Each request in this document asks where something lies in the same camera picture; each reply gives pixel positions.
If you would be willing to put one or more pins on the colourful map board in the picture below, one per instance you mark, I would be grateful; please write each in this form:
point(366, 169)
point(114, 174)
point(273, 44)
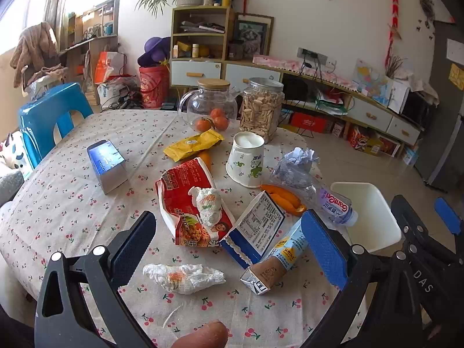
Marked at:
point(371, 83)

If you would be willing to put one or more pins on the clear plastic snack jar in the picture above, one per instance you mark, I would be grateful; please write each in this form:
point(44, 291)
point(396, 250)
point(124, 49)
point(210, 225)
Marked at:
point(259, 112)

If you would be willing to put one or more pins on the green white plastic bag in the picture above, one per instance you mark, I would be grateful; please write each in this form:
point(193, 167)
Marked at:
point(333, 103)

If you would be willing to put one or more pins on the blue white carton box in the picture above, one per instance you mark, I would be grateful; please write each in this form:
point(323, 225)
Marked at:
point(257, 224)

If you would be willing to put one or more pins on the white paper bag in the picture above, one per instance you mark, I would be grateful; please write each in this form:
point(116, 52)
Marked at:
point(398, 96)

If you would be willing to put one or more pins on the silver blue box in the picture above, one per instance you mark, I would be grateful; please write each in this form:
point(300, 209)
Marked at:
point(108, 174)

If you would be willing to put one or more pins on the purple hat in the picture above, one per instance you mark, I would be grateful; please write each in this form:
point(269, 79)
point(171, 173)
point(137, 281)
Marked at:
point(156, 49)

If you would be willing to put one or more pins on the white paper sheet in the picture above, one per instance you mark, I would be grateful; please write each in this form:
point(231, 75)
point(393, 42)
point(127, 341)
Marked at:
point(456, 49)

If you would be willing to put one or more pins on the white printed bag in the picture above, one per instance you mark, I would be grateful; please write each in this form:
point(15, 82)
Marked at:
point(108, 94)

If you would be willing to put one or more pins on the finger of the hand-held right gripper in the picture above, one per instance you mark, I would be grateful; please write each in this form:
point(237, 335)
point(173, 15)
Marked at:
point(420, 237)
point(447, 215)

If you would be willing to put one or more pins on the framed cat picture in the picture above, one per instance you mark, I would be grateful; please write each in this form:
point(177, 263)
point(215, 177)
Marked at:
point(250, 36)

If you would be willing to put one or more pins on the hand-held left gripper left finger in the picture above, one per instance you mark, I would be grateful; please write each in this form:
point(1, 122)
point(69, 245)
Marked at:
point(134, 250)

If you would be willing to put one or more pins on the wooden desk with shelves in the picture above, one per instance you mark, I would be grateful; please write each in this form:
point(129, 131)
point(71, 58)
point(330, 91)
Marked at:
point(98, 47)

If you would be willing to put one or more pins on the glass teapot with bamboo lid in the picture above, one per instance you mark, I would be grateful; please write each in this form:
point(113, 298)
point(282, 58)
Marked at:
point(214, 98)

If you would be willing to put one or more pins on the white wrapper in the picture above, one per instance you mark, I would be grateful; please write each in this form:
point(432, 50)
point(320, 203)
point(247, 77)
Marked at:
point(206, 206)
point(181, 279)

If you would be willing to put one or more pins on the grey wall socket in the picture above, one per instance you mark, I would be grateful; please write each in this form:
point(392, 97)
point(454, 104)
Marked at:
point(311, 57)

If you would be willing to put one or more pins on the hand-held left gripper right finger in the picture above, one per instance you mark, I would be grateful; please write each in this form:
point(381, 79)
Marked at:
point(322, 250)

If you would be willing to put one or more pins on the black bag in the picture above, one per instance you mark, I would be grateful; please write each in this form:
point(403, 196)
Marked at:
point(297, 89)

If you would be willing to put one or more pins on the crushed clear plastic bottle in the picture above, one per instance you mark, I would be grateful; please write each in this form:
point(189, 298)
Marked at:
point(326, 199)

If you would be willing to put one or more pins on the red noodle wrapper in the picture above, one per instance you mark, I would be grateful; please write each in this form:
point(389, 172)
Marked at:
point(181, 185)

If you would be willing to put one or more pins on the yellow snack packet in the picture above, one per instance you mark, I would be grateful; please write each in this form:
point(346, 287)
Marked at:
point(192, 145)

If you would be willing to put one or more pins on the wooden shelf unit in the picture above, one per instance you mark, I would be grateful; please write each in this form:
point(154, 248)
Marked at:
point(176, 32)

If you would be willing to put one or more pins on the colourful lion print box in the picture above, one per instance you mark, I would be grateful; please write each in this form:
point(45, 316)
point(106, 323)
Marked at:
point(364, 141)

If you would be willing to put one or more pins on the red flat box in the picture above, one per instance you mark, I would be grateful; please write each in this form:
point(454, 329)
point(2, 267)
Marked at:
point(310, 122)

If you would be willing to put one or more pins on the red bucket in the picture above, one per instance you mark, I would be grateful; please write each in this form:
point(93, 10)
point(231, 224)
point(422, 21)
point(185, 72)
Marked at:
point(154, 87)

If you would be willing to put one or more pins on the blue white small box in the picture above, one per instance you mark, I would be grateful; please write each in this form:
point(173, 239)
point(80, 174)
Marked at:
point(410, 156)

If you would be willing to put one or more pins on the cherry print tablecloth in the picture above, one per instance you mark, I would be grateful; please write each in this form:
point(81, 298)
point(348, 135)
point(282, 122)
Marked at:
point(72, 224)

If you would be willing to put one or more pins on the small brown snack jar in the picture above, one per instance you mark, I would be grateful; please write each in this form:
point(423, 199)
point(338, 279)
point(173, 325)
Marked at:
point(235, 50)

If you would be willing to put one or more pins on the dried twigs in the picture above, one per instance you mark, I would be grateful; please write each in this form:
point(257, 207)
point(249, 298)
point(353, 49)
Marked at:
point(394, 65)

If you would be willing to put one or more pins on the person's left hand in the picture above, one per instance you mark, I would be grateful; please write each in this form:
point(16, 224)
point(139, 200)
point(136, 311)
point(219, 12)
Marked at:
point(205, 337)

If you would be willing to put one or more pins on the brown clothing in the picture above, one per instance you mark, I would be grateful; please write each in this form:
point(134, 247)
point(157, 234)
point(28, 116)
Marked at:
point(32, 47)

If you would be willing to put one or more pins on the tangerine with leaf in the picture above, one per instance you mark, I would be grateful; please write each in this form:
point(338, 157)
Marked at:
point(203, 124)

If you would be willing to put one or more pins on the red zigzag hanging ornament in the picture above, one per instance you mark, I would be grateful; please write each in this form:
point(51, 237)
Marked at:
point(392, 14)

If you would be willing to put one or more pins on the orange white bag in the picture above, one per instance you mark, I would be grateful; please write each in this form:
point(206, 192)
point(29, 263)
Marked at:
point(107, 67)

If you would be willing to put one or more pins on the pale blue drink carton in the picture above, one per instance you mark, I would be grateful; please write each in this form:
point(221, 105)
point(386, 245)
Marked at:
point(275, 264)

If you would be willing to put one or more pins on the white green paper cup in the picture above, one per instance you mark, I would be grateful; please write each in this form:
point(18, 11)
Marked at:
point(244, 163)

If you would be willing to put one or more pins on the blue plastic stool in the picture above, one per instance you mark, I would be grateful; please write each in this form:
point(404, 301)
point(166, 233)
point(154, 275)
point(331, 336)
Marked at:
point(47, 105)

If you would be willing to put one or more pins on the long cabinet with white drawers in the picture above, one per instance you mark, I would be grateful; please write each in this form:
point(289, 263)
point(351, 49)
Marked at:
point(195, 73)

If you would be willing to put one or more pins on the floral cloth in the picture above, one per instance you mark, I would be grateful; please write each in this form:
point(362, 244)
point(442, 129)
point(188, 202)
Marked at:
point(420, 83)

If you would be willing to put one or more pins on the yellow note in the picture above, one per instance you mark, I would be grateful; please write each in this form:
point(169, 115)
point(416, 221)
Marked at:
point(456, 76)

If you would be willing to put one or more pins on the grey fridge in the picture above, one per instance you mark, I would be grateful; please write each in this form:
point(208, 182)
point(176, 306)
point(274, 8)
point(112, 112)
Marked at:
point(446, 123)

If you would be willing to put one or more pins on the black microwave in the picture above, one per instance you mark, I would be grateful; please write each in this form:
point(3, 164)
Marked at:
point(417, 108)

